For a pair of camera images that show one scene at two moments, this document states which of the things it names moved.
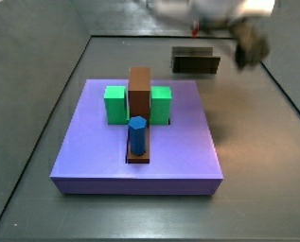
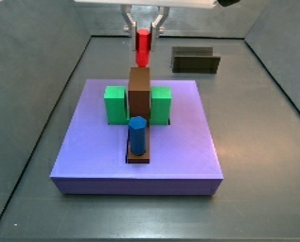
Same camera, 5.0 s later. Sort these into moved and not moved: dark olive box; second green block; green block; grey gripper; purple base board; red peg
Moved: grey gripper; red peg
Not moved: purple base board; second green block; green block; dark olive box
